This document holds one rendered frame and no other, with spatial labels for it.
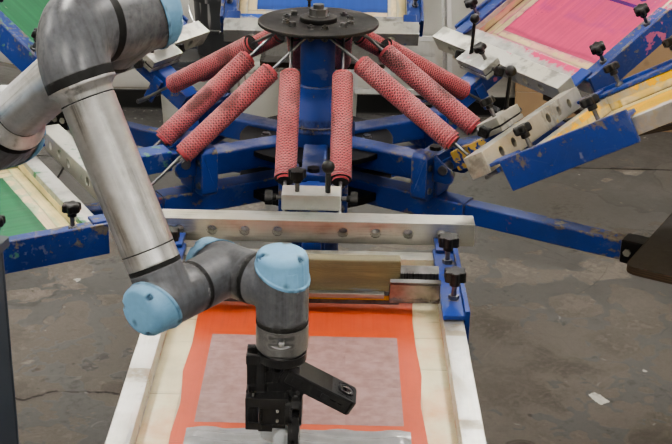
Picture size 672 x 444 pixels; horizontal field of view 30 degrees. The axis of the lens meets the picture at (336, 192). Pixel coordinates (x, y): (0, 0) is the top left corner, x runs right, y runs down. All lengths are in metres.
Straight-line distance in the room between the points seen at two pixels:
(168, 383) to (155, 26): 0.68
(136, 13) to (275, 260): 0.39
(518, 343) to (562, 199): 1.39
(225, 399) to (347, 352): 0.27
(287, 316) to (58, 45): 0.48
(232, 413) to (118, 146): 0.58
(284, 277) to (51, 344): 2.68
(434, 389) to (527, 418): 1.80
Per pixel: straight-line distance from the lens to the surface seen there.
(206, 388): 2.17
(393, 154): 3.06
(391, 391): 2.16
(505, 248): 5.09
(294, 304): 1.74
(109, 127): 1.70
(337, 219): 2.61
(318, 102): 3.10
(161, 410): 2.11
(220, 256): 1.78
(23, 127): 2.04
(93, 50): 1.71
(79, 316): 4.52
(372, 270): 2.39
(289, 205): 2.64
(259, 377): 1.82
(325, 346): 2.29
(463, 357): 2.21
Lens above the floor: 2.06
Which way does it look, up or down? 22 degrees down
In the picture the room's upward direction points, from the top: 1 degrees clockwise
